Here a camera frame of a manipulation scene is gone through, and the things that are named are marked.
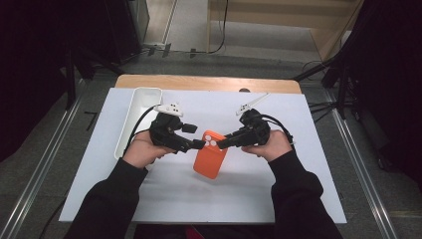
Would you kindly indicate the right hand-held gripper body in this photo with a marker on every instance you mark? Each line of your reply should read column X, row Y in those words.
column 255, row 131

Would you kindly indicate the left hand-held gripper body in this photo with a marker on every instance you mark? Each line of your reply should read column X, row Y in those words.
column 166, row 131

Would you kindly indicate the orange phone case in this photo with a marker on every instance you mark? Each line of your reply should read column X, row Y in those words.
column 210, row 159

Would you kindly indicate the white plastic tray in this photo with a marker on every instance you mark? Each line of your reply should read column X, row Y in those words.
column 142, row 99

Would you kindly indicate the person's right hand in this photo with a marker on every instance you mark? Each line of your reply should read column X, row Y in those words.
column 275, row 146

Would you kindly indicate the person's left hand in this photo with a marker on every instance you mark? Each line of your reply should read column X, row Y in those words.
column 142, row 151

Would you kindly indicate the wooden table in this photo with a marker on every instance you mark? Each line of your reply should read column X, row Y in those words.
column 199, row 81

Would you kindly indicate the white table cover sheet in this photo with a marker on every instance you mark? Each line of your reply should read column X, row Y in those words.
column 205, row 199

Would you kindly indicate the person's black jacket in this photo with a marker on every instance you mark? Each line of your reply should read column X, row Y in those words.
column 232, row 232

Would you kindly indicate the black tripod stand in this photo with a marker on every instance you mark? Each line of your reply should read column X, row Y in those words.
column 341, row 89

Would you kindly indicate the black metal stand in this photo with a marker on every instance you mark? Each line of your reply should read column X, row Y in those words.
column 70, row 83

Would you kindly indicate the grey cabinet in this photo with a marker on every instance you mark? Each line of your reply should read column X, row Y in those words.
column 141, row 20

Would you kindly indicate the light wooden platform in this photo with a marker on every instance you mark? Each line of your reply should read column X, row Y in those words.
column 282, row 13

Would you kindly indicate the black curtain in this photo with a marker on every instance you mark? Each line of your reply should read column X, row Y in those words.
column 391, row 66
column 33, row 66

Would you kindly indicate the metal floor rail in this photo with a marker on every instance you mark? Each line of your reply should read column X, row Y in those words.
column 365, row 172
column 40, row 172

